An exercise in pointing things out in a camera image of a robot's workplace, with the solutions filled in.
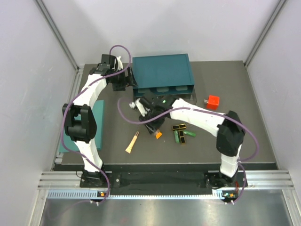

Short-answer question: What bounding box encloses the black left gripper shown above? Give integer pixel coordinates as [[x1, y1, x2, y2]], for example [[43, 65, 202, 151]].
[[110, 66, 138, 91]]

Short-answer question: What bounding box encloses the orange cream tube white cap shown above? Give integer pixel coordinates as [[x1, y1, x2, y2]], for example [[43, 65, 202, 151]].
[[154, 129, 162, 139]]

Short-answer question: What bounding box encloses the black gold lipstick horizontal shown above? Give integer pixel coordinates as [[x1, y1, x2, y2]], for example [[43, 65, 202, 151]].
[[172, 124, 187, 131]]

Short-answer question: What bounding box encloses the clear acrylic drawer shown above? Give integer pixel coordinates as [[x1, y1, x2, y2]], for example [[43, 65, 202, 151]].
[[132, 92, 197, 111]]

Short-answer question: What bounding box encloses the dark green mascara tube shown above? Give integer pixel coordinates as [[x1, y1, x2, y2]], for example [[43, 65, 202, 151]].
[[174, 130, 180, 144]]

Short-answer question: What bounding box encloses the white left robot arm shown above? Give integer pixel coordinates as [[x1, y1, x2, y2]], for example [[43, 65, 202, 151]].
[[62, 54, 137, 187]]

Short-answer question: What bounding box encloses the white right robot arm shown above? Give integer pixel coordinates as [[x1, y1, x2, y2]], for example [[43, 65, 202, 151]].
[[132, 92, 246, 186]]

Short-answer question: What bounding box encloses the teal drawer organizer box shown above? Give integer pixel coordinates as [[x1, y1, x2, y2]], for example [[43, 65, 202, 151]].
[[132, 53, 195, 98]]

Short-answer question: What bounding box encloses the teal flat lid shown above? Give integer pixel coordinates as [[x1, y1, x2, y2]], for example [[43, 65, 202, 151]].
[[59, 100, 105, 153]]

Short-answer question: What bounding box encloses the bright green mascara tube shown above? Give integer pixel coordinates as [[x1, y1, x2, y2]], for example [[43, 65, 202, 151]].
[[183, 130, 196, 137]]

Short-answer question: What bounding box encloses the orange red cube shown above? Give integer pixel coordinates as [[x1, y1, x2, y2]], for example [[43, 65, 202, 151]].
[[204, 95, 220, 110]]

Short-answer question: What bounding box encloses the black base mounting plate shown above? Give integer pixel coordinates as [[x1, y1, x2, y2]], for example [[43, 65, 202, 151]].
[[80, 171, 246, 189]]

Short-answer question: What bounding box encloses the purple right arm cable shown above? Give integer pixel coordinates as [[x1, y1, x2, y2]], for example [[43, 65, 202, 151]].
[[117, 97, 260, 205]]

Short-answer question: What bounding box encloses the aluminium frame rail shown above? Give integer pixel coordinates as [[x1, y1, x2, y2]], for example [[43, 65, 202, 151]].
[[38, 170, 293, 200]]

